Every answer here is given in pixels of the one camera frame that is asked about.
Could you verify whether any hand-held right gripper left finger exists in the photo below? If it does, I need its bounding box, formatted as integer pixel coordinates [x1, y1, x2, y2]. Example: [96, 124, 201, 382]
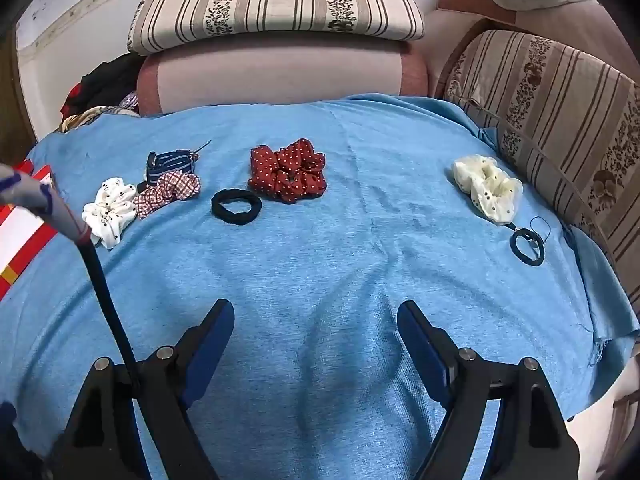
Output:
[47, 298, 236, 480]

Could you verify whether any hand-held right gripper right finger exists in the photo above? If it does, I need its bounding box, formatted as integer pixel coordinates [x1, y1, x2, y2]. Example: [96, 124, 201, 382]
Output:
[396, 301, 581, 480]

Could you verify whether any thick black hair tie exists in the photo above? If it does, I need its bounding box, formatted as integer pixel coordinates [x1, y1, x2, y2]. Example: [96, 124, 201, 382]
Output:
[210, 188, 263, 226]

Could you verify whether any red plaid scrunchie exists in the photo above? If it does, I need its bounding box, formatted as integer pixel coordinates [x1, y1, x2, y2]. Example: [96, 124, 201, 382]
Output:
[134, 170, 202, 220]

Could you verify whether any white black-dotted scrunchie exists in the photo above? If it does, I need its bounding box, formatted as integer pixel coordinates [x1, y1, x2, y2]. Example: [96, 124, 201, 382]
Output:
[81, 177, 138, 251]

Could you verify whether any cream dotted scrunchie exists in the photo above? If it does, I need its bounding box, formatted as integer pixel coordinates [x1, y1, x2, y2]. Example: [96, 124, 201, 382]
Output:
[451, 155, 524, 226]

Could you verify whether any navy striped scrunchie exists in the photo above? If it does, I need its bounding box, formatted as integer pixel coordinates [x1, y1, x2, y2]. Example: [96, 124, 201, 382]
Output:
[145, 140, 213, 183]

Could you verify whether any red polka dot scrunchie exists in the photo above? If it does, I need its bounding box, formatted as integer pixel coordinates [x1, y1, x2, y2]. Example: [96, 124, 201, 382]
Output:
[247, 138, 328, 204]

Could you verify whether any red box with white inside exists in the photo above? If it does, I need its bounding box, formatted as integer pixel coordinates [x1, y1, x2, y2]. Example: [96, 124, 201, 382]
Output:
[0, 160, 61, 298]

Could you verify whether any blue blanket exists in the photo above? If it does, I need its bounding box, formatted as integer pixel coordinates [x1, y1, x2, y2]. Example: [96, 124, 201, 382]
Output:
[0, 92, 640, 480]

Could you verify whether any beige patterned cloth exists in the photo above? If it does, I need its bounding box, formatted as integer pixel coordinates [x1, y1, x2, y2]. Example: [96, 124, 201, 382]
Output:
[59, 105, 142, 134]

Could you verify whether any brown striped floral cushion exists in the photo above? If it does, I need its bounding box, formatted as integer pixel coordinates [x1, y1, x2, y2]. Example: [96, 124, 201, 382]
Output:
[440, 29, 640, 306]

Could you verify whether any pile of dark clothes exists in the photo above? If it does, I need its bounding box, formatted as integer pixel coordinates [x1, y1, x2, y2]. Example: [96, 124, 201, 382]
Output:
[61, 52, 146, 118]

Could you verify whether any pink sofa backrest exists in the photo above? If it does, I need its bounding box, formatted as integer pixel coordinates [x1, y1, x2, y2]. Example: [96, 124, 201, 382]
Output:
[437, 0, 640, 83]

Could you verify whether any black cable with grey sleeve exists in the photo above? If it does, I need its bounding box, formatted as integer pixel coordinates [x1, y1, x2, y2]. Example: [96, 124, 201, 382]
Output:
[0, 162, 141, 391]

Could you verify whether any thin black hair tie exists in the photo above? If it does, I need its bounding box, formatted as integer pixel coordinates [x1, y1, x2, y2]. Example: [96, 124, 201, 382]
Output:
[509, 216, 552, 264]

